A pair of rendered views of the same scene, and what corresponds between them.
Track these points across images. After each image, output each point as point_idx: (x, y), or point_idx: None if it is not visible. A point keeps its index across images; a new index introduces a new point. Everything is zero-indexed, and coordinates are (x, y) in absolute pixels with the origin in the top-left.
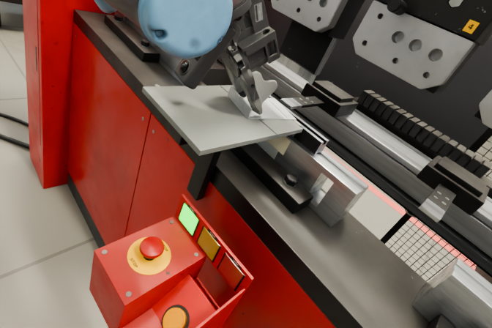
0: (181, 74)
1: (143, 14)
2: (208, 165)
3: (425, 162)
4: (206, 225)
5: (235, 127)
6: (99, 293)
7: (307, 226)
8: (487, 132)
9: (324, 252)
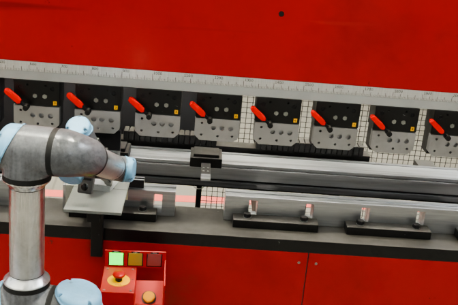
0: (85, 190)
1: (126, 177)
2: (101, 229)
3: (187, 154)
4: (129, 250)
5: (113, 198)
6: None
7: (165, 222)
8: None
9: (180, 225)
